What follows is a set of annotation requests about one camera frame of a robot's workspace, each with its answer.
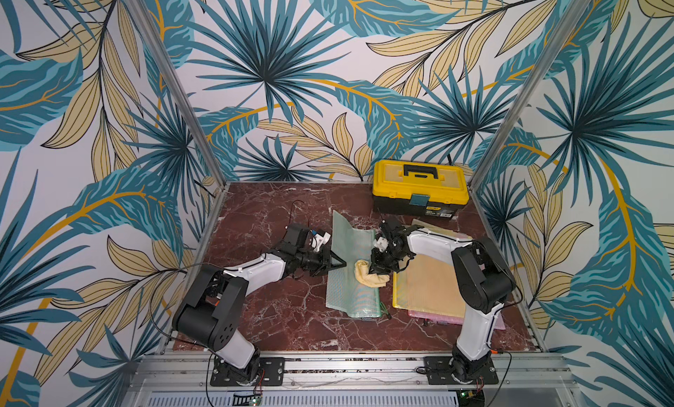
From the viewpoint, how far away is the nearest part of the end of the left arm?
72 centimetres

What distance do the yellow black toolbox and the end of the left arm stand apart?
0.33 meters

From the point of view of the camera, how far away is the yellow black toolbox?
3.23ft
